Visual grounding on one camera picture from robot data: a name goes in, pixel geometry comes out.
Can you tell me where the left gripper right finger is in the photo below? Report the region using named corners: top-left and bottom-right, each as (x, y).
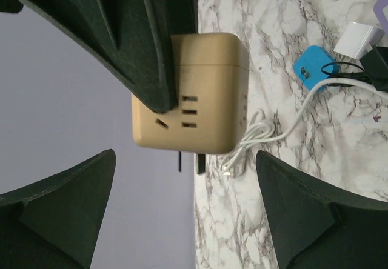
top-left (256, 151), bottom-right (387, 268)

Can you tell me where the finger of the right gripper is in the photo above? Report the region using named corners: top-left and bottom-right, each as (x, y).
top-left (1, 0), bottom-right (198, 113)

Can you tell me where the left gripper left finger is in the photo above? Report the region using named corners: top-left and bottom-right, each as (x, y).
top-left (1, 149), bottom-right (116, 268)

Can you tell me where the beige cube socket adapter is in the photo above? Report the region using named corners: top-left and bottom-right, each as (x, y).
top-left (132, 33), bottom-right (249, 155)

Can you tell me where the purple power strip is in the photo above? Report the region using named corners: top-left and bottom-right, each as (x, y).
top-left (373, 0), bottom-right (388, 34)

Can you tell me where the blue charger plug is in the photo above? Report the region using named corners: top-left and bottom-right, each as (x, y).
top-left (293, 45), bottom-right (340, 91)

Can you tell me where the small white charger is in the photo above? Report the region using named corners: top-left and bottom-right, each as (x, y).
top-left (334, 22), bottom-right (384, 60)

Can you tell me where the white power cord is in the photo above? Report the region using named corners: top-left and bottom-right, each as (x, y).
top-left (218, 78), bottom-right (388, 179)

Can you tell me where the black charger with cable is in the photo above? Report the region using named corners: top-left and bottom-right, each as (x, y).
top-left (320, 45), bottom-right (387, 93)

